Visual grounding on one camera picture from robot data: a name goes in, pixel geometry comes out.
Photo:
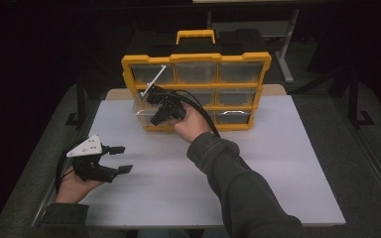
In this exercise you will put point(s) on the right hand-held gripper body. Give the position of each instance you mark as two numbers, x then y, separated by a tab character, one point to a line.
170	107

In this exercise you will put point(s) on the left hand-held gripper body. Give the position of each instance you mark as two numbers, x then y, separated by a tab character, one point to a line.
91	167

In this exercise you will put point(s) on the clear plastic drawer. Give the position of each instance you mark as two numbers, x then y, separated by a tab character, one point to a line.
142	116

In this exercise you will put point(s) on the yellow black organizer cabinet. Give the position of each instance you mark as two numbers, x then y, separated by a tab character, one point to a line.
241	56

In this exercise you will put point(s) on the person's left hand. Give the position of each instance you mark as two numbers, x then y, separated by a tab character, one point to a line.
74	188

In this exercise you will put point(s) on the person's right hand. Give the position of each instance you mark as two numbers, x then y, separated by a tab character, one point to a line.
191	124

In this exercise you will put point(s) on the black metal stand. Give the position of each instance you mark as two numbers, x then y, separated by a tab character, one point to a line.
80	99
353	99

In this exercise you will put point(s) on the grid of clear drawers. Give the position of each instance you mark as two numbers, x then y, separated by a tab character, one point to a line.
239	72

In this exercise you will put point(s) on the aluminium frame rail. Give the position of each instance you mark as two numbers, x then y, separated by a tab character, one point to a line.
48	205
370	155

